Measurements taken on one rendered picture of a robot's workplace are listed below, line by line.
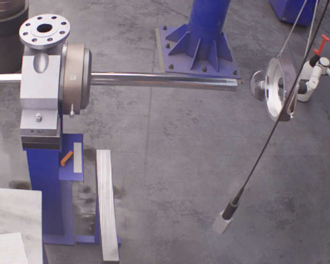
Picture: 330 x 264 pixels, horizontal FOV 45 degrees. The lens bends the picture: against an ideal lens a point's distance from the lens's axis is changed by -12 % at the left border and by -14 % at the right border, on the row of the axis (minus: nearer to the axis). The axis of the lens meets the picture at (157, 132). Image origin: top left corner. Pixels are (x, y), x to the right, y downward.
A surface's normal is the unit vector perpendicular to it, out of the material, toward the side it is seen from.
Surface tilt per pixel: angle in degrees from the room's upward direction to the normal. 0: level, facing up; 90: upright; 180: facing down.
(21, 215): 0
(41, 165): 90
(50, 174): 90
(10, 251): 0
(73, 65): 27
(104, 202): 0
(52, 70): 45
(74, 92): 68
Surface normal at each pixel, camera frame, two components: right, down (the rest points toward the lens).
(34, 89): 0.18, 0.08
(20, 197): 0.16, -0.65
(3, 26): 0.25, 0.76
